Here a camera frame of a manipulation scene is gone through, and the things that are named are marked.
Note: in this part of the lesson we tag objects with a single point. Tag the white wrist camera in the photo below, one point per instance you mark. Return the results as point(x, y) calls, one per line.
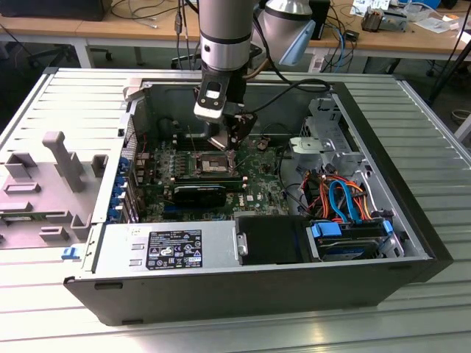
point(208, 112)

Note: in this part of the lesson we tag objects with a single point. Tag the green motherboard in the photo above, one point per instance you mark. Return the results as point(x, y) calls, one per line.
point(257, 176)

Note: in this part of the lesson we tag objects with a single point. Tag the thin metal locking lever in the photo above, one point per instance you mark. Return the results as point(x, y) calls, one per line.
point(191, 138)
point(244, 160)

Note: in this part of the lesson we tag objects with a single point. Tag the wooden desk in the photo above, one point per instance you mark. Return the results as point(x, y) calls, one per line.
point(121, 29)

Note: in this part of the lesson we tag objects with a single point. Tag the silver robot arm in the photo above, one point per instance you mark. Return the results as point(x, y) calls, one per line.
point(224, 22)

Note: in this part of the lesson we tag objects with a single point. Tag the white printed box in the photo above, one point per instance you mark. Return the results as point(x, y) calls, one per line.
point(368, 6)

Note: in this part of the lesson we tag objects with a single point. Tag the black graphics card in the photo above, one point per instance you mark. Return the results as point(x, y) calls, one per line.
point(198, 196)

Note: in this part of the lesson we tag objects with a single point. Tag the silver power supply unit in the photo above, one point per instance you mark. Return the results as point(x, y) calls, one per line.
point(117, 239)

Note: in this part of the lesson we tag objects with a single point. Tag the white power adapter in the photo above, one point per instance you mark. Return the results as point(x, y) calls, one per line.
point(316, 63)

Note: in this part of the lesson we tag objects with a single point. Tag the black box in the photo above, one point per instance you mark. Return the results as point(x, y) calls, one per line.
point(322, 22)

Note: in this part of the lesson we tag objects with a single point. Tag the grey parts rack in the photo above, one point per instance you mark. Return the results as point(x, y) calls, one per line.
point(37, 206)

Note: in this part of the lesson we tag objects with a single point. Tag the green RAM stick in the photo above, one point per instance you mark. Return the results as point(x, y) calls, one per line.
point(16, 218)

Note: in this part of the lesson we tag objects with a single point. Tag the copper CPU cooler heatsink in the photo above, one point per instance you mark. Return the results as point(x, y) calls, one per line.
point(371, 20)

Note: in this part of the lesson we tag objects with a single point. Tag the RAM stick black chips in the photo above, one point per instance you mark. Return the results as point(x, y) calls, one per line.
point(209, 179)

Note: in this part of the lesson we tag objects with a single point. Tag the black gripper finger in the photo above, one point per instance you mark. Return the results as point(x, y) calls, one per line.
point(241, 125)
point(197, 95)

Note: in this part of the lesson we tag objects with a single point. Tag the silver drive cage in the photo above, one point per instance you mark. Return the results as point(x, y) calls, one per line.
point(312, 146)

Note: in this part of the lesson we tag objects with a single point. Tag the black flat case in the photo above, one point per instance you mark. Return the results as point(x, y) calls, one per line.
point(55, 9)

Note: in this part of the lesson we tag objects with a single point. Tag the black open PC case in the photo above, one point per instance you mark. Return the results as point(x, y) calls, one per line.
point(221, 294)

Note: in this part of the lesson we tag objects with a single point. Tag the hard disk blue carrier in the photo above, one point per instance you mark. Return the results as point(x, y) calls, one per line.
point(325, 231)

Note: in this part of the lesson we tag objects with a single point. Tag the pale blue teach pendant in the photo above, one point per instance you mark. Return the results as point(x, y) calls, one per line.
point(300, 40)

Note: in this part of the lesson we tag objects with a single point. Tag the silver square CPU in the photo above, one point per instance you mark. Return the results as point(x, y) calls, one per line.
point(218, 141)

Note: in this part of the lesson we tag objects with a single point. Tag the black stand leg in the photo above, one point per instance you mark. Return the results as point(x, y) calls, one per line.
point(449, 70)

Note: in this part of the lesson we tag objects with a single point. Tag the blue expansion slot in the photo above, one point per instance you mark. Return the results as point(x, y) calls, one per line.
point(170, 212)

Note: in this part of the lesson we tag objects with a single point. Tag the white paper sheet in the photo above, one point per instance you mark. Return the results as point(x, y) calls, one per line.
point(434, 23)

